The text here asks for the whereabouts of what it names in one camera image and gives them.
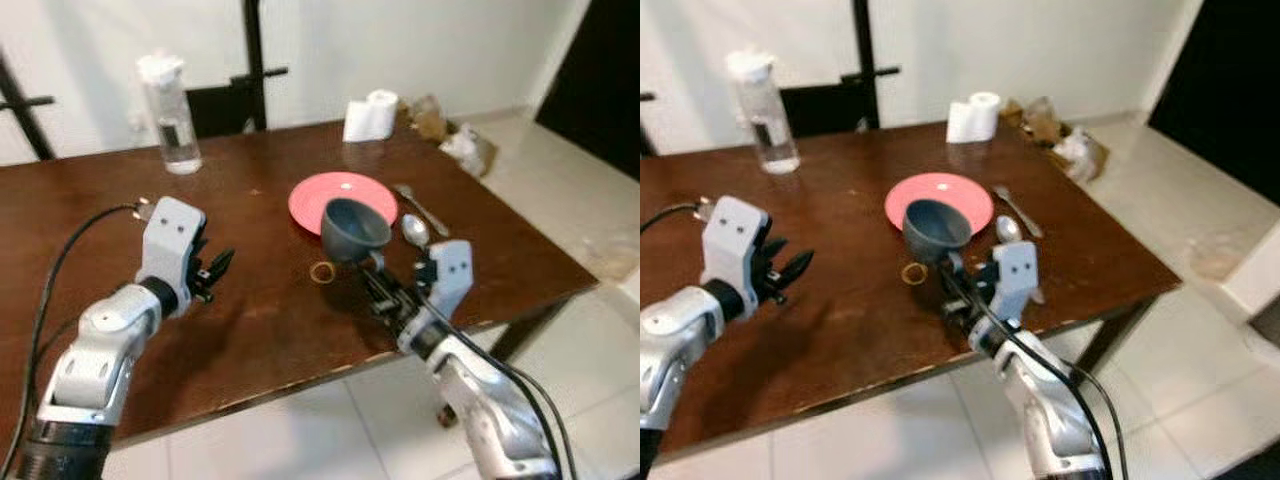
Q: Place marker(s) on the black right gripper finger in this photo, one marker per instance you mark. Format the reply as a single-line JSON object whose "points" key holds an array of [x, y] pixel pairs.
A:
{"points": [[985, 269], [951, 268], [374, 266], [424, 269]]}

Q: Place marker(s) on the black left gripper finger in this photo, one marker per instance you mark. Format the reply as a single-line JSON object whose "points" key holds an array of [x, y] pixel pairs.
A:
{"points": [[797, 266], [201, 246], [222, 264], [776, 246]]}

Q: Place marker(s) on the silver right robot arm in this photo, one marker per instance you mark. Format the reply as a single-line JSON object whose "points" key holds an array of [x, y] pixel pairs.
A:
{"points": [[485, 405], [1045, 405]]}

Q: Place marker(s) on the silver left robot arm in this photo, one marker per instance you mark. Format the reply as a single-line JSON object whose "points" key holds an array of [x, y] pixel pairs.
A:
{"points": [[680, 330], [90, 370]]}

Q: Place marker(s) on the silver metal spoon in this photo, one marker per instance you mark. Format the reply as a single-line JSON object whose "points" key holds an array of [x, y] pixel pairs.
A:
{"points": [[1008, 230], [415, 231]]}

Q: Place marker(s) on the brown wooden table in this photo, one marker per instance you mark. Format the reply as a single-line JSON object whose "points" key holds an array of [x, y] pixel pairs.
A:
{"points": [[830, 330], [100, 190]]}

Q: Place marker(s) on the pink round plate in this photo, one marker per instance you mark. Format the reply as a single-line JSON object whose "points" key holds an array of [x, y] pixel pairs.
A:
{"points": [[935, 188], [330, 190]]}

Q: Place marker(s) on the clear crumpled plastic bag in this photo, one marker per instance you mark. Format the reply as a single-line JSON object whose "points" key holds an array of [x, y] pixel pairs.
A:
{"points": [[1080, 155], [468, 148]]}

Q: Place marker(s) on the clear water bottle white cap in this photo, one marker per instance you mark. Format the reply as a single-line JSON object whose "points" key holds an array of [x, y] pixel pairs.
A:
{"points": [[765, 110], [170, 110]]}

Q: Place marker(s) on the white paper roll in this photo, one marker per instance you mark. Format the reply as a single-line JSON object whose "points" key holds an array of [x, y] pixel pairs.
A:
{"points": [[370, 117], [972, 118]]}

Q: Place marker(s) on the black metal stand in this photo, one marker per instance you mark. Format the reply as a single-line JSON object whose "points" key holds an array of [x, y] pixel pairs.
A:
{"points": [[254, 60], [864, 60], [25, 115]]}

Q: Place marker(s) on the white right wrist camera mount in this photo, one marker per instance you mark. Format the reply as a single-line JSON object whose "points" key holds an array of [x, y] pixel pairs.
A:
{"points": [[1016, 275], [452, 272]]}

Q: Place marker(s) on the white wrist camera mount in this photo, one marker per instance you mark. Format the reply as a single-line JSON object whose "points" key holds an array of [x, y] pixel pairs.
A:
{"points": [[733, 245], [1016, 275], [168, 240], [452, 272]]}

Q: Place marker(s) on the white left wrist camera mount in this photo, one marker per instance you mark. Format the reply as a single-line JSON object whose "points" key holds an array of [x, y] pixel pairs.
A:
{"points": [[733, 245], [168, 240]]}

